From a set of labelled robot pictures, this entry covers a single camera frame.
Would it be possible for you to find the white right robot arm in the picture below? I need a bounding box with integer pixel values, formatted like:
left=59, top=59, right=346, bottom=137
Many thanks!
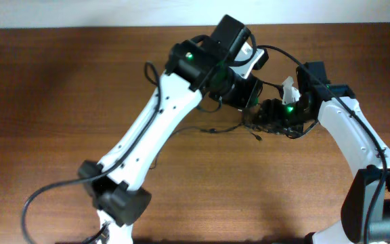
left=252, top=62, right=390, bottom=243

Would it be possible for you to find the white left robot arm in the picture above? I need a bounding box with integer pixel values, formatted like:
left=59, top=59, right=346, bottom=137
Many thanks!
left=78, top=16, right=267, bottom=243

